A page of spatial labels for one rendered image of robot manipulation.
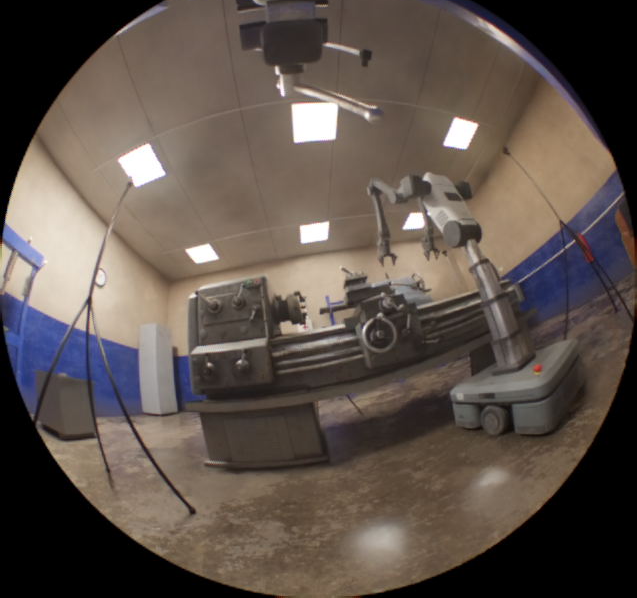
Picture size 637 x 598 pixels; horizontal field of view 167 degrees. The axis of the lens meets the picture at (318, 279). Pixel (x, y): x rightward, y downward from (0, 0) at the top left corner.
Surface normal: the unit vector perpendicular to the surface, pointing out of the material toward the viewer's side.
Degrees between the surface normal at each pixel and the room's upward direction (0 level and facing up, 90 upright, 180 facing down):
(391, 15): 180
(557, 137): 90
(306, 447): 90
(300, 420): 90
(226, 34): 180
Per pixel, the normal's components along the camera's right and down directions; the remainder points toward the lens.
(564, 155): -0.98, 0.17
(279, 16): 0.20, 0.89
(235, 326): 0.02, -0.43
